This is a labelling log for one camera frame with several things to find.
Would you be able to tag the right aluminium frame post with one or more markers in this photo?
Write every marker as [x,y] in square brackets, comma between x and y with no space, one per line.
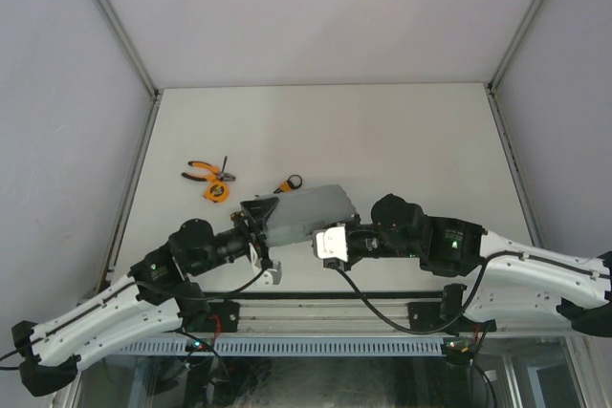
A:
[526,23]

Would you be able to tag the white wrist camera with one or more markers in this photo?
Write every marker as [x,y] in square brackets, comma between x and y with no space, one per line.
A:
[268,272]
[331,243]

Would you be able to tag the slotted grey cable duct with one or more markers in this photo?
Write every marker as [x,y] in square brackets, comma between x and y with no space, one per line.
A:
[288,346]

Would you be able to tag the orange tape measure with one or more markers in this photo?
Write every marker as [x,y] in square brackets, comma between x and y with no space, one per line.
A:
[217,192]

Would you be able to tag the aluminium frame post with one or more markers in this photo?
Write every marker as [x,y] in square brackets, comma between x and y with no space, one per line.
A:
[526,23]
[122,37]

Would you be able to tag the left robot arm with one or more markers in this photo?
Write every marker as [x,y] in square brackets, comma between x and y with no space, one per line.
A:
[157,295]

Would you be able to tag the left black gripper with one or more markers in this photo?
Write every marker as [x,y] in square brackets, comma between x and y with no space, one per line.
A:
[254,231]

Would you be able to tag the aluminium front rail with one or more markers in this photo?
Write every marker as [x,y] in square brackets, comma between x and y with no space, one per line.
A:
[307,314]

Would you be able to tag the hex key set orange holder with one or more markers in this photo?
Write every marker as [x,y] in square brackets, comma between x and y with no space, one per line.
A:
[292,183]

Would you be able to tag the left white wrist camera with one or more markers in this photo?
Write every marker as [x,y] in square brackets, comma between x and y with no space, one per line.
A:
[268,272]

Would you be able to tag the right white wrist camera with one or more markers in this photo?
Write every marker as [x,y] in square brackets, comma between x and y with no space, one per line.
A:
[331,243]

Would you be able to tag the left aluminium frame post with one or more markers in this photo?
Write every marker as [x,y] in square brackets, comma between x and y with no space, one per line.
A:
[122,37]

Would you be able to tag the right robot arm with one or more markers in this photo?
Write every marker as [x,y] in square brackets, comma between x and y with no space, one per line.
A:
[513,280]

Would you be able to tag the orange handled pliers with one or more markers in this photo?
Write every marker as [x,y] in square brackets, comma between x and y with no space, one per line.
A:
[205,172]

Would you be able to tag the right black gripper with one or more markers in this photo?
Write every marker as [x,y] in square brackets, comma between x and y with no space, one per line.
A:
[351,261]

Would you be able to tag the grey plastic tool case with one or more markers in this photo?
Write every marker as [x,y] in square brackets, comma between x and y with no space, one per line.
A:
[300,213]

